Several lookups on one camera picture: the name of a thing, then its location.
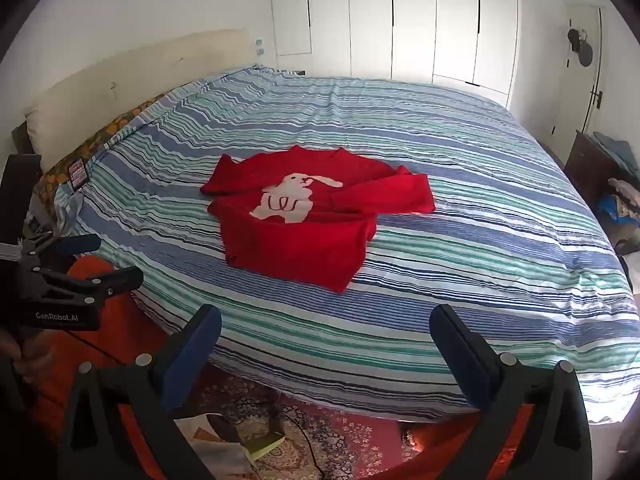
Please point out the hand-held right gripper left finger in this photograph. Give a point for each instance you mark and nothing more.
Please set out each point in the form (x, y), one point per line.
(192, 347)

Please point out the small red labelled packet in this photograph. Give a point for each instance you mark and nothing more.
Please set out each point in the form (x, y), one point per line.
(77, 174)

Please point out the red patterned rug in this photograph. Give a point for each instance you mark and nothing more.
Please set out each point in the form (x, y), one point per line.
(350, 440)

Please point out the dark hanging hat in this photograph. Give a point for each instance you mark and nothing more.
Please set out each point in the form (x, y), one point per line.
(582, 50)

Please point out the yellow notepad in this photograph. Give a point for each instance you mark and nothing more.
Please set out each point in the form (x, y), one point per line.
(265, 446)

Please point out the white wardrobe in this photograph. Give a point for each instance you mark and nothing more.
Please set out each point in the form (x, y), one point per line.
(415, 20)

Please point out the beige headboard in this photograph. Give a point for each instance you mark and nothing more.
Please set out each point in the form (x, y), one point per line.
(125, 80)

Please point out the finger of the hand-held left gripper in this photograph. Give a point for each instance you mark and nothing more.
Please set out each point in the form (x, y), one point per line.
(75, 245)
(115, 280)

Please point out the blue green striped duvet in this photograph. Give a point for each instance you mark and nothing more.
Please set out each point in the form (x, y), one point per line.
(450, 210)

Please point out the red sweater with rabbit print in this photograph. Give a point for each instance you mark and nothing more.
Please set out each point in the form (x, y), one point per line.
(300, 245)

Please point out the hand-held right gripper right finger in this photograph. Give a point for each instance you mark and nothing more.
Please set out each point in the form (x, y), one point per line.
(457, 347)

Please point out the teal folded cloth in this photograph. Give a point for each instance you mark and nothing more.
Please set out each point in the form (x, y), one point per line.
(617, 152)

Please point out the pile of mixed clothes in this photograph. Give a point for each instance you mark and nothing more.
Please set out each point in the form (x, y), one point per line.
(622, 205)

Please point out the wall switch with blue stickers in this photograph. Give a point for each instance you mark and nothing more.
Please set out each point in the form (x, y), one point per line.
(259, 46)

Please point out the person's left hand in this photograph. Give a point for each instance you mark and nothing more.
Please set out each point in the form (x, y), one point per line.
(32, 360)

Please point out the white door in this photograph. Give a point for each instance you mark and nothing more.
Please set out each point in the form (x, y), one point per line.
(575, 95)

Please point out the dark wooden nightstand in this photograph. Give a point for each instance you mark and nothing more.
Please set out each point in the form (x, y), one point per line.
(587, 165)

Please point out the orange patterned pillow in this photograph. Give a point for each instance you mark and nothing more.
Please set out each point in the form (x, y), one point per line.
(117, 127)

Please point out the white paper sheet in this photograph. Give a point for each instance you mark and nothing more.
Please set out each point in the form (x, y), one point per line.
(210, 452)

